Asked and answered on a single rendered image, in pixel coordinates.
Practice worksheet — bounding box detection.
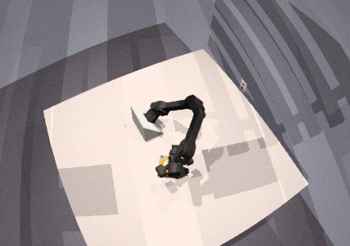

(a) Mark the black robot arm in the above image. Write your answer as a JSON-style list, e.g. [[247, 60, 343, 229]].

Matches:
[[143, 94, 206, 179]]

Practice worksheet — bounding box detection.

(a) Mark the orange round plate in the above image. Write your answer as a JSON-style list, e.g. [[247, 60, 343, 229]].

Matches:
[[161, 157, 168, 166]]

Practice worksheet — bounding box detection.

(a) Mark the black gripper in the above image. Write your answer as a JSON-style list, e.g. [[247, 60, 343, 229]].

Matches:
[[156, 158, 194, 177]]

